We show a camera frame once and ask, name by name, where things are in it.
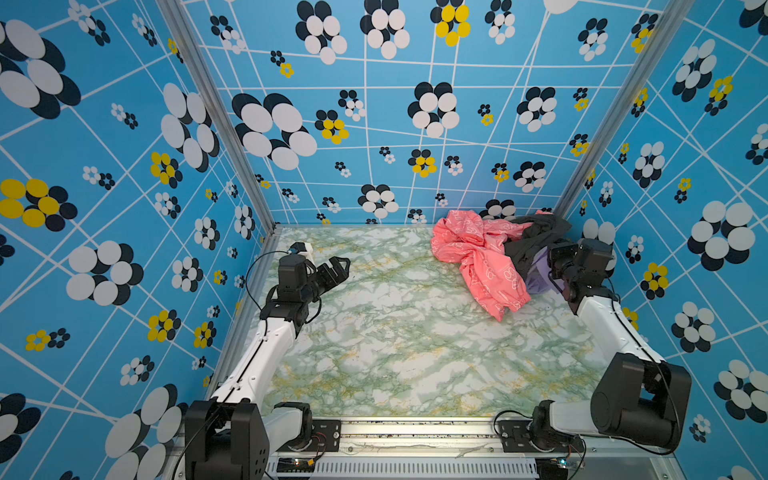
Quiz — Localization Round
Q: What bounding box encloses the purple cloth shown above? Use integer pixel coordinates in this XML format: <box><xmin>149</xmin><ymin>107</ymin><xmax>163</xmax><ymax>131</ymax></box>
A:
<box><xmin>525</xmin><ymin>248</ymin><xmax>564</xmax><ymax>295</ymax></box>

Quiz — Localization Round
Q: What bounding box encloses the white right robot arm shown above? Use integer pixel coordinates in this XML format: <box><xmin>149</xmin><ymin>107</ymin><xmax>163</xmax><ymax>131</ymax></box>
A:
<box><xmin>529</xmin><ymin>239</ymin><xmax>692</xmax><ymax>455</ymax></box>

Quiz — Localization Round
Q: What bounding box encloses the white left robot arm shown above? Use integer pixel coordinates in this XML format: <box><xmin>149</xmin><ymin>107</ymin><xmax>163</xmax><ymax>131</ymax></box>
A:
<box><xmin>172</xmin><ymin>243</ymin><xmax>351</xmax><ymax>479</ymax></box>

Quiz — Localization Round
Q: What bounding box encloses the dark grey cloth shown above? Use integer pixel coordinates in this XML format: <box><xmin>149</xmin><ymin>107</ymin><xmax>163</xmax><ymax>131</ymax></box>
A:
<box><xmin>504</xmin><ymin>212</ymin><xmax>572</xmax><ymax>280</ymax></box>

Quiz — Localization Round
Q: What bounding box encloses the pink printed cloth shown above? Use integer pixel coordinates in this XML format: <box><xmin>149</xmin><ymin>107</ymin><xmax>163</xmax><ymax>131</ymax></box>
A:
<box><xmin>431</xmin><ymin>210</ymin><xmax>532</xmax><ymax>322</ymax></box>

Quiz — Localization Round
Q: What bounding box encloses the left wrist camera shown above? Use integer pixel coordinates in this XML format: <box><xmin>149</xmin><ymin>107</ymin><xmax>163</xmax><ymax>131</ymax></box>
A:
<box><xmin>288</xmin><ymin>242</ymin><xmax>315</xmax><ymax>263</ymax></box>

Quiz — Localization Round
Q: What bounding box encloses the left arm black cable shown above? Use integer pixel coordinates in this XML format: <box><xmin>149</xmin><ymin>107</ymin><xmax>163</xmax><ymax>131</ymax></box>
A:
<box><xmin>244</xmin><ymin>250</ymin><xmax>290</xmax><ymax>313</ymax></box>

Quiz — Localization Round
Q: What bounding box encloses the right aluminium corner post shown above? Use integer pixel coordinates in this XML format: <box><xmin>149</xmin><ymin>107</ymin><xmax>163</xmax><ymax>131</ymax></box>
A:
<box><xmin>553</xmin><ymin>0</ymin><xmax>695</xmax><ymax>217</ymax></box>

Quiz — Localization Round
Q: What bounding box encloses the aluminium corner post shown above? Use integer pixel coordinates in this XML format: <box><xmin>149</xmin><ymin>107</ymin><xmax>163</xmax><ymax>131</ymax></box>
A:
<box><xmin>553</xmin><ymin>0</ymin><xmax>695</xmax><ymax>217</ymax></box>
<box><xmin>157</xmin><ymin>0</ymin><xmax>276</xmax><ymax>238</ymax></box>

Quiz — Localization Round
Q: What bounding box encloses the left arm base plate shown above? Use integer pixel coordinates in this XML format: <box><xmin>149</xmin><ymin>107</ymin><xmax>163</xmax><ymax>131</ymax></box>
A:
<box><xmin>278</xmin><ymin>419</ymin><xmax>342</xmax><ymax>453</ymax></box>

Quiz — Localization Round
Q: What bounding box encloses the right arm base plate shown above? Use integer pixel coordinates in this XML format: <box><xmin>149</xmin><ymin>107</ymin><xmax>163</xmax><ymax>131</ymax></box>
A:
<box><xmin>494</xmin><ymin>419</ymin><xmax>584</xmax><ymax>456</ymax></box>

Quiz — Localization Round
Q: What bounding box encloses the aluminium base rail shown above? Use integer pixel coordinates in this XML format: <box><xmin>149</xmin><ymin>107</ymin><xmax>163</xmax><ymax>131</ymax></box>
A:
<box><xmin>161</xmin><ymin>416</ymin><xmax>688</xmax><ymax>480</ymax></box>

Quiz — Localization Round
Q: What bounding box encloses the left aluminium corner post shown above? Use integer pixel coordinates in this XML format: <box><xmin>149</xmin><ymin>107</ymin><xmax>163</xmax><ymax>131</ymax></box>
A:
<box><xmin>157</xmin><ymin>0</ymin><xmax>276</xmax><ymax>238</ymax></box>

